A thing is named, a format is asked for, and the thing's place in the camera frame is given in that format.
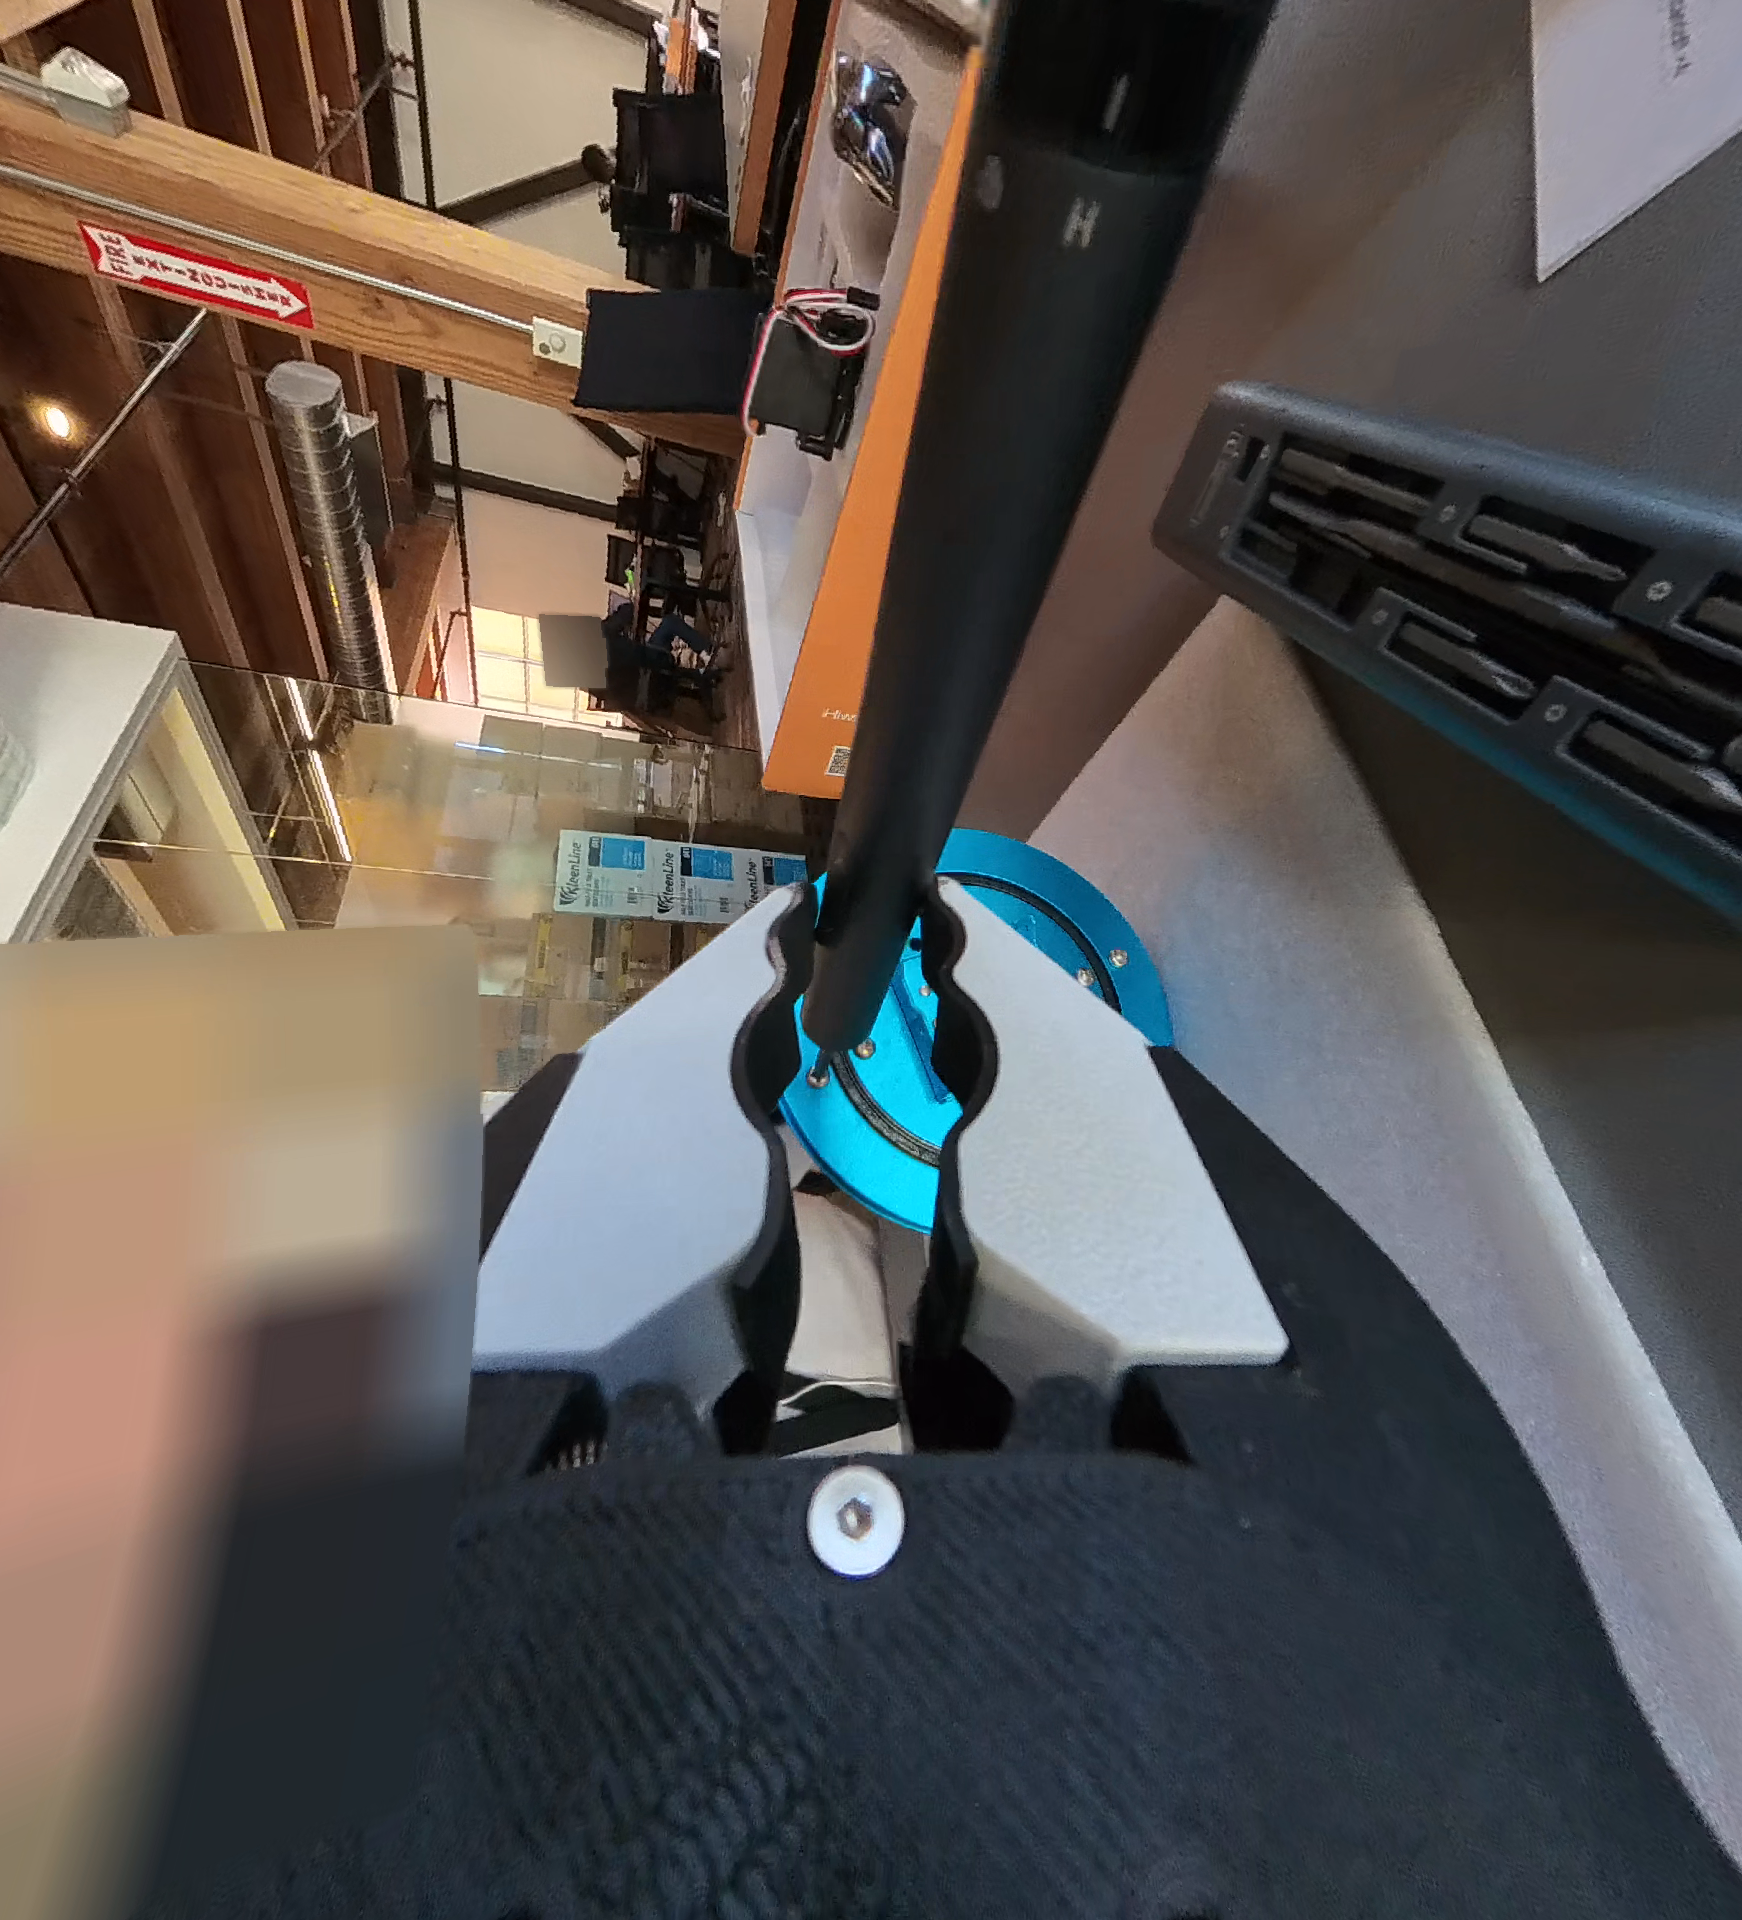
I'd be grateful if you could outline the printed instruction sheet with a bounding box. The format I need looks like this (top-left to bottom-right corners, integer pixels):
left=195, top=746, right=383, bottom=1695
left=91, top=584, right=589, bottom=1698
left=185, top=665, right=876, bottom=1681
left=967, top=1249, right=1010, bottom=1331
left=1528, top=0, right=1742, bottom=284

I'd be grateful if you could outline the red and white wall sign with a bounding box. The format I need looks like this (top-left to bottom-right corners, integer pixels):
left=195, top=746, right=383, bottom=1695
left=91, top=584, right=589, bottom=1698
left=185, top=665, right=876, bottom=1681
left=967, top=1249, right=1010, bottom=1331
left=75, top=219, right=316, bottom=333

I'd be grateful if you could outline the silver ventilation duct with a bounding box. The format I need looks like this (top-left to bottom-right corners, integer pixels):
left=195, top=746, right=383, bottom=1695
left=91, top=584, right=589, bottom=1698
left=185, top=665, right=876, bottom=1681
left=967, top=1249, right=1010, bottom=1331
left=267, top=359, right=396, bottom=686

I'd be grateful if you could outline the white cabinet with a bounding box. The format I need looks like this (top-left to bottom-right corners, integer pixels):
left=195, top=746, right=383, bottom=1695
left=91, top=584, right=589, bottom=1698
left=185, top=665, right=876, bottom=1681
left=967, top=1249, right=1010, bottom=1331
left=0, top=592, right=299, bottom=949

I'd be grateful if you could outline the white foam sheet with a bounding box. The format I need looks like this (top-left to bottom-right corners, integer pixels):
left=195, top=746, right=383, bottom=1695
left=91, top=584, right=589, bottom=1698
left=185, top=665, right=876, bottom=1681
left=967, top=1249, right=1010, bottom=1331
left=1027, top=597, right=1742, bottom=1802

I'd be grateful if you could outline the orange cardboard box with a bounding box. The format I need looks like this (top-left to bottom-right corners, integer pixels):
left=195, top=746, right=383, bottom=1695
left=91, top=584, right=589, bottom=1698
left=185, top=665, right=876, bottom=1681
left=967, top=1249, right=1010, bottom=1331
left=728, top=0, right=996, bottom=799

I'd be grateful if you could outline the blue round metal turntable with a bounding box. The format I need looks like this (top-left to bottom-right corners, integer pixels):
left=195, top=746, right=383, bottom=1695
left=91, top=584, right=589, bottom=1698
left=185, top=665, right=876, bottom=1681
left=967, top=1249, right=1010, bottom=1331
left=778, top=826, right=1177, bottom=1242

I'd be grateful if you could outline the wooden ceiling beam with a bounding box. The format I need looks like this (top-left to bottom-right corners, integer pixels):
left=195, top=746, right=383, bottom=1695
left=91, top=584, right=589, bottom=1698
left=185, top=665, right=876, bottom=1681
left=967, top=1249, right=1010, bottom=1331
left=0, top=52, right=753, bottom=460

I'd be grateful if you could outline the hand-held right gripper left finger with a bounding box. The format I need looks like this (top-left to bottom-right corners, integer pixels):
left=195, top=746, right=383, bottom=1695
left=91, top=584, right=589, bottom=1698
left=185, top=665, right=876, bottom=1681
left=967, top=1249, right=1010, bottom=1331
left=473, top=881, right=825, bottom=1458

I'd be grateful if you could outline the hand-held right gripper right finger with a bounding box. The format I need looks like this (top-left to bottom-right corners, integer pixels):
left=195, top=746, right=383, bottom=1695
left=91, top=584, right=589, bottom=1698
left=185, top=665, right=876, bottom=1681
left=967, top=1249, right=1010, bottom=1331
left=903, top=877, right=1292, bottom=1452

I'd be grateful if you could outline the black screwdriver bit case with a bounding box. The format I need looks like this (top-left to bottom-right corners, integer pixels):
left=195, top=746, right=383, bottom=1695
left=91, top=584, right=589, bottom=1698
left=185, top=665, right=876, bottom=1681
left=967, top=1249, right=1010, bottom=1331
left=1153, top=382, right=1742, bottom=962

